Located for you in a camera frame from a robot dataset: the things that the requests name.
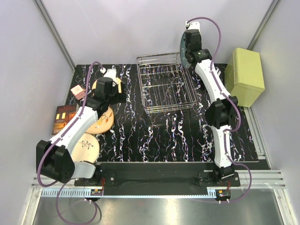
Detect beige leaf pattern plate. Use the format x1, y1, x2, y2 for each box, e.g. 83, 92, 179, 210
86, 107, 114, 135

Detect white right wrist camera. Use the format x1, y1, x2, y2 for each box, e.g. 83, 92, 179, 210
185, 21, 201, 31

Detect blue glazed plate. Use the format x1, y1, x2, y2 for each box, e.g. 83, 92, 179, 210
180, 33, 191, 69

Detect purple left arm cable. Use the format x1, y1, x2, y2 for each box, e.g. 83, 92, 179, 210
37, 61, 105, 224

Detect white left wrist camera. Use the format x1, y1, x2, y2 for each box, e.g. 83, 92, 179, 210
104, 69, 117, 82

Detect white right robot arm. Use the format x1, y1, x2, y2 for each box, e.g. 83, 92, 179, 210
180, 28, 238, 186

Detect green rectangular box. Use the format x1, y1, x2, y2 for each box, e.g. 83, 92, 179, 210
225, 48, 265, 107

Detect dark cover paperback book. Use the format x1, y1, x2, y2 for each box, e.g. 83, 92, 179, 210
52, 104, 79, 136

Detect pink cube power adapter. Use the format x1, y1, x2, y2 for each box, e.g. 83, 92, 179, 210
70, 85, 85, 100

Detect white black headphones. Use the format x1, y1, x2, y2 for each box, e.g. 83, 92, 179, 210
215, 66, 222, 76

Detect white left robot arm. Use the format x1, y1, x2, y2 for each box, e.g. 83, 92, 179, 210
36, 77, 126, 187

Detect cream plate with sprig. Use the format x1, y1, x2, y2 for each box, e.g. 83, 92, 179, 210
71, 133, 100, 163

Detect metal wire dish rack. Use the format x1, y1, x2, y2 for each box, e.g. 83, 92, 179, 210
136, 52, 198, 114

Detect yellow floral plate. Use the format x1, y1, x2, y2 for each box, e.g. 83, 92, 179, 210
92, 77, 122, 99

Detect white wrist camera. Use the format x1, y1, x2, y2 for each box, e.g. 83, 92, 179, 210
185, 21, 201, 31
104, 69, 117, 82

